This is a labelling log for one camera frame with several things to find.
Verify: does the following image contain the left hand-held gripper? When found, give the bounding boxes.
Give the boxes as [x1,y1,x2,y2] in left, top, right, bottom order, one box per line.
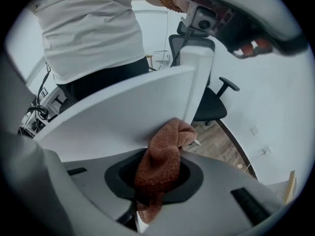
[177,0,310,60]

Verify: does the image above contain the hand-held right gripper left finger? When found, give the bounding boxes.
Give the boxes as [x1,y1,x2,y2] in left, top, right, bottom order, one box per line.
[43,147,148,236]

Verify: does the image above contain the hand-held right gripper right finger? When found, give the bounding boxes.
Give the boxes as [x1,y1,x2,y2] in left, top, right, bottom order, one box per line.
[147,153,288,236]

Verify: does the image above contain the brown cloth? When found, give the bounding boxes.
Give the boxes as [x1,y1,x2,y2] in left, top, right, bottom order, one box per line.
[134,118,198,225]

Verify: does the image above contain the black mesh office chair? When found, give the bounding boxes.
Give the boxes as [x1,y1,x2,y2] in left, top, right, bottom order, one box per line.
[168,21,241,127]

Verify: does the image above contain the person's left hand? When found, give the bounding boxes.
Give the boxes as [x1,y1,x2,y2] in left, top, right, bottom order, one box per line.
[239,38,273,56]

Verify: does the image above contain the person's black trousers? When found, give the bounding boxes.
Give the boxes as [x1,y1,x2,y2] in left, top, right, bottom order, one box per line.
[56,56,151,103]

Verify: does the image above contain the white power adapter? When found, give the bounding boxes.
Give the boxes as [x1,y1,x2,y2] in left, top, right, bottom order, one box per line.
[153,50,170,62]

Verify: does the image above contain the person in white shirt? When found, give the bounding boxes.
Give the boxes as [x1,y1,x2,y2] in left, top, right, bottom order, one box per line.
[34,0,148,85]

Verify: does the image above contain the gray fisheye camera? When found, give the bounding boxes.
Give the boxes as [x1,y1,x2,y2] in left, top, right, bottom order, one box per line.
[191,5,218,32]

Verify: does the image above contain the white floor cable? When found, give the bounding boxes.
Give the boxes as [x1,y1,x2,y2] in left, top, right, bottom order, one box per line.
[243,153,266,172]

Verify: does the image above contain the thin white adapter cable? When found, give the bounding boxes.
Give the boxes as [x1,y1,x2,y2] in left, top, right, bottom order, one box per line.
[162,8,170,52]

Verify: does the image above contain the black cable bundle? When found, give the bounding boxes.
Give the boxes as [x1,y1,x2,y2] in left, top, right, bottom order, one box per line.
[24,62,53,126]

